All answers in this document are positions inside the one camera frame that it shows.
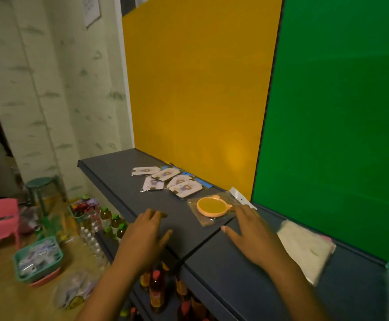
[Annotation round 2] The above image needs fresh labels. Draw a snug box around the person's right forearm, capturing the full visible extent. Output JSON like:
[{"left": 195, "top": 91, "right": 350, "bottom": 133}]
[{"left": 266, "top": 259, "right": 332, "bottom": 321}]

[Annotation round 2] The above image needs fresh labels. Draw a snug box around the pile of small white packets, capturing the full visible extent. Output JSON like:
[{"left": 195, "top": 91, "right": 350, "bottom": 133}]
[{"left": 18, "top": 240, "right": 58, "bottom": 278}]

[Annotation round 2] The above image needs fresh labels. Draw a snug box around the green basket of snacks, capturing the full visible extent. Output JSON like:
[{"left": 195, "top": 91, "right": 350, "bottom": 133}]
[{"left": 68, "top": 197, "right": 101, "bottom": 223}]

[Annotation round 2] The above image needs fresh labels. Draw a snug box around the pink plastic basket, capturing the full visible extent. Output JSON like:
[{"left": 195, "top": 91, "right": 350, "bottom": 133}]
[{"left": 28, "top": 267, "right": 61, "bottom": 287}]

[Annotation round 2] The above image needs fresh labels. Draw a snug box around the white folded cloth packet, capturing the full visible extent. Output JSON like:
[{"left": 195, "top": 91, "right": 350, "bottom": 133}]
[{"left": 276, "top": 220, "right": 337, "bottom": 286}]

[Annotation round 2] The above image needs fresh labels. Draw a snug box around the clear bag of packets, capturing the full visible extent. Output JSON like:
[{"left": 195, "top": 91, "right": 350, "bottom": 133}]
[{"left": 53, "top": 271, "right": 98, "bottom": 311}]

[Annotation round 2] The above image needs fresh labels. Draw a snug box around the clear plastic mirror packet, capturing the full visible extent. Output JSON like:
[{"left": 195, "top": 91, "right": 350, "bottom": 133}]
[{"left": 187, "top": 187, "right": 258, "bottom": 228}]

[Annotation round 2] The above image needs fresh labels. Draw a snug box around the person's left forearm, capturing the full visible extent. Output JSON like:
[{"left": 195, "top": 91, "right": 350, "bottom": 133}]
[{"left": 76, "top": 259, "right": 142, "bottom": 321}]

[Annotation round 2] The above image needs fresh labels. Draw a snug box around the green backdrop board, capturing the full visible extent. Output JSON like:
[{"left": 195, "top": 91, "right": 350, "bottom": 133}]
[{"left": 251, "top": 0, "right": 389, "bottom": 266}]

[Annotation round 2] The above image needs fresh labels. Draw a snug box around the green round stool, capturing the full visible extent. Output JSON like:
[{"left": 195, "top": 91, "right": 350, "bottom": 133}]
[{"left": 25, "top": 176, "right": 69, "bottom": 228}]

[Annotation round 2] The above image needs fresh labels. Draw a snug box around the row of amber drink bottles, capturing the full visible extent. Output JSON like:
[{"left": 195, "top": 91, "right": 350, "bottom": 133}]
[{"left": 119, "top": 260, "right": 217, "bottom": 321}]

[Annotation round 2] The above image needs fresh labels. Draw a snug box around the person's right hand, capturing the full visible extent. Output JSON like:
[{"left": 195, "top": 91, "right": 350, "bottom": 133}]
[{"left": 221, "top": 204, "right": 293, "bottom": 270}]

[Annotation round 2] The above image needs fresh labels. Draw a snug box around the person's left hand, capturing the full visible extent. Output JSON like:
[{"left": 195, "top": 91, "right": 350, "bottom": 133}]
[{"left": 117, "top": 208, "right": 174, "bottom": 273}]

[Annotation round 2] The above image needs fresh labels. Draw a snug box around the yellow backdrop board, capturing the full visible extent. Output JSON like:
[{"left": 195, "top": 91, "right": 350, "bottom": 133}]
[{"left": 121, "top": 0, "right": 285, "bottom": 202}]

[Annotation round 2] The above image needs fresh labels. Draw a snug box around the teal plastic basket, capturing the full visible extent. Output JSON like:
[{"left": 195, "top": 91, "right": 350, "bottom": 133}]
[{"left": 13, "top": 237, "right": 64, "bottom": 284}]

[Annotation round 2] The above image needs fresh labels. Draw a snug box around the row of clear water bottles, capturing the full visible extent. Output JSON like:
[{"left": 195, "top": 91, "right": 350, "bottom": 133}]
[{"left": 80, "top": 225, "right": 110, "bottom": 268}]

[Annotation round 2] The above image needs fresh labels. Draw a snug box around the white wall poster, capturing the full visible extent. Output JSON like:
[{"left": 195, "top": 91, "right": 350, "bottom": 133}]
[{"left": 82, "top": 0, "right": 102, "bottom": 29}]

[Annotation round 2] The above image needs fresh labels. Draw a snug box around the white carded accessory packet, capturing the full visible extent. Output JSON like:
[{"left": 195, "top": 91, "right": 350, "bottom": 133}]
[
  {"left": 173, "top": 180, "right": 204, "bottom": 199},
  {"left": 141, "top": 176, "right": 164, "bottom": 192},
  {"left": 151, "top": 168, "right": 181, "bottom": 181},
  {"left": 131, "top": 166, "right": 162, "bottom": 177},
  {"left": 166, "top": 174, "right": 193, "bottom": 188}
]

